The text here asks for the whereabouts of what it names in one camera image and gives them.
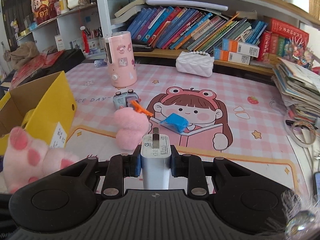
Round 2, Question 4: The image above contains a white power adapter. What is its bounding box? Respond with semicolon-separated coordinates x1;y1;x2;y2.
140;127;171;190

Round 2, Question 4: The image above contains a pink plush duck toy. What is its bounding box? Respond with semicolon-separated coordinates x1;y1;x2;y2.
113;100;153;151

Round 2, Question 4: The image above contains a blue packet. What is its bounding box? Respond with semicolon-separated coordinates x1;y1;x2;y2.
160;113;189;134

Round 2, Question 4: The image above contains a pink plush paw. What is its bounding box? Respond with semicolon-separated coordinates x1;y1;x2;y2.
3;126;80;194

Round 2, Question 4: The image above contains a pink cartoon desk mat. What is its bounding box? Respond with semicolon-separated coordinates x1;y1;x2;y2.
66;63;310;194

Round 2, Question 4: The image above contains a yellow cardboard box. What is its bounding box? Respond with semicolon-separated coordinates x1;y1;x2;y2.
1;72;77;155

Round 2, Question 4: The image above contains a pink cylindrical humidifier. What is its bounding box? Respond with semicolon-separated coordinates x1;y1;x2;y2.
104;31;137;88

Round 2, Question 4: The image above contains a white quilted purse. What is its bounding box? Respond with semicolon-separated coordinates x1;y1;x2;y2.
176;51;214;77

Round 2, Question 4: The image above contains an orange white box lower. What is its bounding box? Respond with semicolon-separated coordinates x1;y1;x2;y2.
214;48;251;65

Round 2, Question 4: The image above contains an orange white box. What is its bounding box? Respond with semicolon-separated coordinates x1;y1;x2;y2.
214;48;251;65
222;38;260;58

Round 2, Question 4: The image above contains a black keyboard piano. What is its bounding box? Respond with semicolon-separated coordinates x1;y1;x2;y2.
1;49;86;91

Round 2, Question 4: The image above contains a red patterned paper sheet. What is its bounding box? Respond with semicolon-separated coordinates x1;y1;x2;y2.
10;50;65;89

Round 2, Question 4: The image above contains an orange white box upper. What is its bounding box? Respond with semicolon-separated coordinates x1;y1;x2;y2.
222;38;260;58

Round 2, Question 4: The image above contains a stack of magazines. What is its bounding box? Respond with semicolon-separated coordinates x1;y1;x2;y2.
272;59;319;128

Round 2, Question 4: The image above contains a white shelf unit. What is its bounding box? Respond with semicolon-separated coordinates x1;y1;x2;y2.
17;3;111;52

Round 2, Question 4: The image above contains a brown folded cloth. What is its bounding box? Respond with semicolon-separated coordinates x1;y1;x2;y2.
7;41;40;70

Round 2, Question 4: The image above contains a wooden bookshelf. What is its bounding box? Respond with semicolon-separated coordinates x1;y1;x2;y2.
105;0;320;77

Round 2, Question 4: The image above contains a red thick dictionary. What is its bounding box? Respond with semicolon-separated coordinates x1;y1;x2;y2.
264;16;309;46

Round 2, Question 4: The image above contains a red fortune god box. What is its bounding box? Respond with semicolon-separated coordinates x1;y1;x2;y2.
31;0;58;25

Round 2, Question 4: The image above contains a grey toy camera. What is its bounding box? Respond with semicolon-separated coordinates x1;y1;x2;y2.
113;89;140;110

